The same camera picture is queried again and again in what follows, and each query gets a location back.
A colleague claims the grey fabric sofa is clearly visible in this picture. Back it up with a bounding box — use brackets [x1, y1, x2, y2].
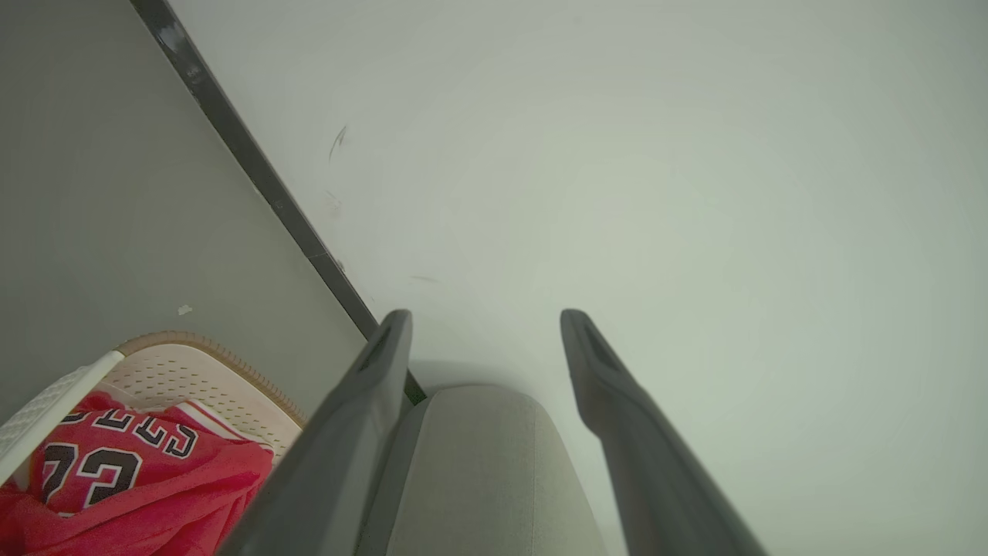
[355, 385, 611, 556]

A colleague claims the red and white garment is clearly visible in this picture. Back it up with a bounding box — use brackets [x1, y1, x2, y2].
[182, 398, 276, 449]

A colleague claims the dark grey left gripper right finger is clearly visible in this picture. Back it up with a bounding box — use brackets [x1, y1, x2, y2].
[560, 308, 771, 556]

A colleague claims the cream perforated laundry basket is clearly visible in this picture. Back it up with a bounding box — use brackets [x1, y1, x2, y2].
[0, 331, 308, 489]

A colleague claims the red basketball jersey with lettering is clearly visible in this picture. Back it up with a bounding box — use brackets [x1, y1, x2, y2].
[0, 390, 275, 556]

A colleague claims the black baseboard strip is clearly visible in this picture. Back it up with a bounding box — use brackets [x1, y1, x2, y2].
[130, 0, 427, 406]

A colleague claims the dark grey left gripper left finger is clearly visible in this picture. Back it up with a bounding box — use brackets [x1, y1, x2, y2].
[216, 309, 414, 556]

